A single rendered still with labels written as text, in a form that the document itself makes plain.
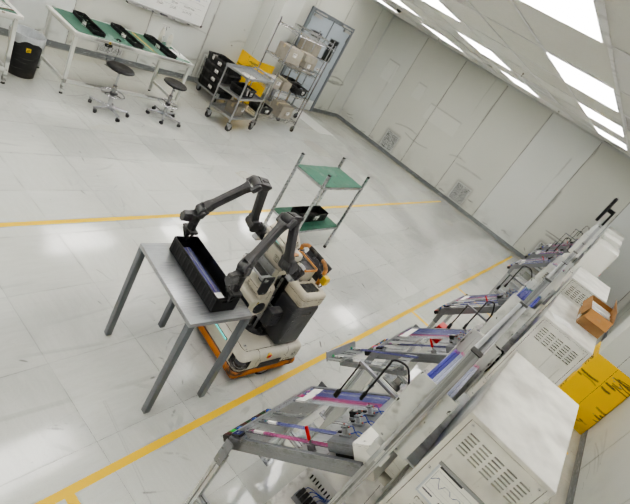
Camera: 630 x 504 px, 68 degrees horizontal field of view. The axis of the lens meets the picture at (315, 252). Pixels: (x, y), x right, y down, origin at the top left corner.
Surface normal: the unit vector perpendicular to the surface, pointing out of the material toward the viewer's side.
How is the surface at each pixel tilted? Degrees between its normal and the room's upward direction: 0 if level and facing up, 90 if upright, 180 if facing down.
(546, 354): 90
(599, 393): 90
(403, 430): 90
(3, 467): 0
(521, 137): 90
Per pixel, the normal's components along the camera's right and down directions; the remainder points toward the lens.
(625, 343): -0.56, 0.11
